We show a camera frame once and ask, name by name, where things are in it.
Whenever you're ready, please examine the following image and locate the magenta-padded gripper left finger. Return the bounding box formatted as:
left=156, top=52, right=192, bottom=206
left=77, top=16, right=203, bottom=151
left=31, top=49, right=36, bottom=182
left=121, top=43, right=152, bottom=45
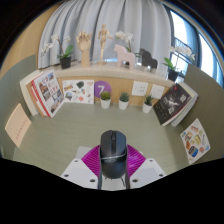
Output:
left=60, top=143, right=103, bottom=190

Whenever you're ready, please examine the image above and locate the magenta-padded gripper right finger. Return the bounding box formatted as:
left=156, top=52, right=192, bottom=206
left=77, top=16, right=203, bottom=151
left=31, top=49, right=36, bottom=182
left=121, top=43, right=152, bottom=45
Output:
left=125, top=143, right=167, bottom=190

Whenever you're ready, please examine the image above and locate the black computer mouse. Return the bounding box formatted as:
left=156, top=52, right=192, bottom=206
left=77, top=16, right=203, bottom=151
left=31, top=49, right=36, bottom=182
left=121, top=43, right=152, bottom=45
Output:
left=99, top=129, right=129, bottom=179

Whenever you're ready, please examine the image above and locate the colourful food sticker sheet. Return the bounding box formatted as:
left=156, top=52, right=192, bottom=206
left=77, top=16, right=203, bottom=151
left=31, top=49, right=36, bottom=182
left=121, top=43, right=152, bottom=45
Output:
left=179, top=117, right=212, bottom=166

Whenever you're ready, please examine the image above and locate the small succulent in white pot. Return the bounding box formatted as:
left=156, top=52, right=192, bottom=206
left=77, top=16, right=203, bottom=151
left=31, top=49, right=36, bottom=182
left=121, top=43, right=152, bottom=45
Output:
left=99, top=90, right=112, bottom=110
left=141, top=94, right=155, bottom=115
left=118, top=91, right=130, bottom=111

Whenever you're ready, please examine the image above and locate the black cover book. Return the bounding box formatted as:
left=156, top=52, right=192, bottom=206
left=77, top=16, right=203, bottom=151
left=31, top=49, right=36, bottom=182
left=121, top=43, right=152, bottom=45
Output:
left=152, top=83, right=193, bottom=127

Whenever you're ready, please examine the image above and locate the beige booklet with red text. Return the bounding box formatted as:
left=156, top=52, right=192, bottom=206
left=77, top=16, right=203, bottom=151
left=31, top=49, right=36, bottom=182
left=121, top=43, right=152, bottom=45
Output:
left=4, top=102, right=33, bottom=149

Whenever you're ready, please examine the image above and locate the white books stack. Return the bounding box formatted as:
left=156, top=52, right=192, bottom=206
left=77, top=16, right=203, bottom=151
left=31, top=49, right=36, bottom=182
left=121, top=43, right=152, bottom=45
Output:
left=170, top=81, right=200, bottom=128

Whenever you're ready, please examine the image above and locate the white sticker sheet card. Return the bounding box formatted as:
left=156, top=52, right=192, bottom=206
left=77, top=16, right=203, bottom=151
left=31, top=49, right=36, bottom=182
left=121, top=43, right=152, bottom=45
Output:
left=61, top=79, right=95, bottom=105

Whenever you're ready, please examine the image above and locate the brown kraft cover book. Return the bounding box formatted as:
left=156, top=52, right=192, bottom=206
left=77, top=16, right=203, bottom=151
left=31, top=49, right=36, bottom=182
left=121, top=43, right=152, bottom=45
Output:
left=26, top=81, right=46, bottom=118

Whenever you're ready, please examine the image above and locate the red-spined photo cover book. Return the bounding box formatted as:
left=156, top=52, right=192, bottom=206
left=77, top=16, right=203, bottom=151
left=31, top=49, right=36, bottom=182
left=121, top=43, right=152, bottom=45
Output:
left=30, top=69, right=66, bottom=119

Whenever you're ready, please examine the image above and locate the round purple number sign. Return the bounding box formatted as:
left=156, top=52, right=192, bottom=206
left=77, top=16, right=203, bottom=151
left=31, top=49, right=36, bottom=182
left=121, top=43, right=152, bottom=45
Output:
left=93, top=80, right=113, bottom=100

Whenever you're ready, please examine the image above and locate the thick white book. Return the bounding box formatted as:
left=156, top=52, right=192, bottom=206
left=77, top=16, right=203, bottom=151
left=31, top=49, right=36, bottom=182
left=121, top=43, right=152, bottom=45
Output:
left=19, top=73, right=41, bottom=117

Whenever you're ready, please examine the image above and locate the green desk partition panel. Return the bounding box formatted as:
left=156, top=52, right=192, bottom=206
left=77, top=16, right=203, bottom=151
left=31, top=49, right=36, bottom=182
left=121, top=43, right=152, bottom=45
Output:
left=0, top=53, right=38, bottom=158
left=183, top=63, right=224, bottom=164

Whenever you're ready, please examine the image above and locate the white orchid in black pot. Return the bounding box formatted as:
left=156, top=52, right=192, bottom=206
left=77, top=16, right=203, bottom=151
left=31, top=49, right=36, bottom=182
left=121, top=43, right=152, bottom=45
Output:
left=162, top=44, right=194, bottom=83
left=40, top=34, right=75, bottom=70

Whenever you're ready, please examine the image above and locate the black wooden horse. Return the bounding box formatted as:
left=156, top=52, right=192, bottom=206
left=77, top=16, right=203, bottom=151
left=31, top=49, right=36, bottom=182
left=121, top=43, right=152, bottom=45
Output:
left=138, top=48, right=159, bottom=70

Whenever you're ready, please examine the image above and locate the pink wooden horse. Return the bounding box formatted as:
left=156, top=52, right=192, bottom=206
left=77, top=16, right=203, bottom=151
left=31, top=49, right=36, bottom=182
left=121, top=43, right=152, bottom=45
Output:
left=113, top=43, right=137, bottom=71

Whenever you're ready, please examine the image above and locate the wooden hand model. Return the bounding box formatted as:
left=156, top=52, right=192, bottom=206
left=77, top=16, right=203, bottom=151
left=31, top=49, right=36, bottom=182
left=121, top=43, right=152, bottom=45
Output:
left=75, top=31, right=94, bottom=68

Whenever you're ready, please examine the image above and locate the wooden mannequin figure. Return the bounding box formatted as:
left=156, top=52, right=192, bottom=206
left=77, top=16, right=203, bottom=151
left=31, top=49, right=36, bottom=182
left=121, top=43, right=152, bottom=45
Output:
left=97, top=23, right=114, bottom=65

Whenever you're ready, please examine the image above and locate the white orchid plant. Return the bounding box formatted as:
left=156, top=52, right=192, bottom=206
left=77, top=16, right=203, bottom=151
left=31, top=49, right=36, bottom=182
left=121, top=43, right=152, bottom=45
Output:
left=114, top=30, right=143, bottom=56

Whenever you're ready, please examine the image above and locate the large glass window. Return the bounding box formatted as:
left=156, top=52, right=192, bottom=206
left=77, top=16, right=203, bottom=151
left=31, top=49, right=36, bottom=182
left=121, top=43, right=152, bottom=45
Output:
left=166, top=9, right=221, bottom=88

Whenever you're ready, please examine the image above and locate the grey pleated curtain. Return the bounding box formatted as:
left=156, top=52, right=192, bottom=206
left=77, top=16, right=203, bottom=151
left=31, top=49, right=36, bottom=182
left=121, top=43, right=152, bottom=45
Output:
left=37, top=0, right=176, bottom=73

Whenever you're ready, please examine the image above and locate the white wall socket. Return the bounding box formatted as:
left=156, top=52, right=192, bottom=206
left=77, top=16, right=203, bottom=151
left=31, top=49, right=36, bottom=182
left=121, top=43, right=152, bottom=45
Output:
left=149, top=83, right=166, bottom=100
left=131, top=80, right=149, bottom=98

